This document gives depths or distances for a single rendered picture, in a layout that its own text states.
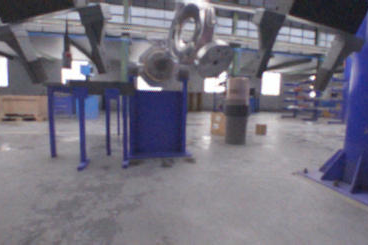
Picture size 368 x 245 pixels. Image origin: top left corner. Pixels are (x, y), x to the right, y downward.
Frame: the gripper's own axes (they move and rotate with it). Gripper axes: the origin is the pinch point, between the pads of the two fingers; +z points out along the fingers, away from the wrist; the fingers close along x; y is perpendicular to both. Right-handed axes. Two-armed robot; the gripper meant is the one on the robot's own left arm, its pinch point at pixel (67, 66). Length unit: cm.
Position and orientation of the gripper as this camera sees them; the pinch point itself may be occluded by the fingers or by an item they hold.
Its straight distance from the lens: 40.5
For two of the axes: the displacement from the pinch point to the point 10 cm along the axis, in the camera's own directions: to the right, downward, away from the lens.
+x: -9.9, 0.9, 1.2
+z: 1.4, 8.7, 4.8
